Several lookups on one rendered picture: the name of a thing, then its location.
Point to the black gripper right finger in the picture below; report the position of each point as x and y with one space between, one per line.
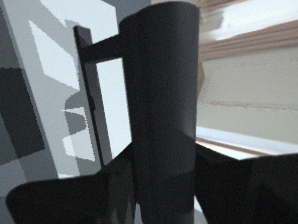
226 187

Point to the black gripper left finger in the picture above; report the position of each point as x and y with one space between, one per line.
110 194

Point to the dark grey flat mat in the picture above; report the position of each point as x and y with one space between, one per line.
24 151

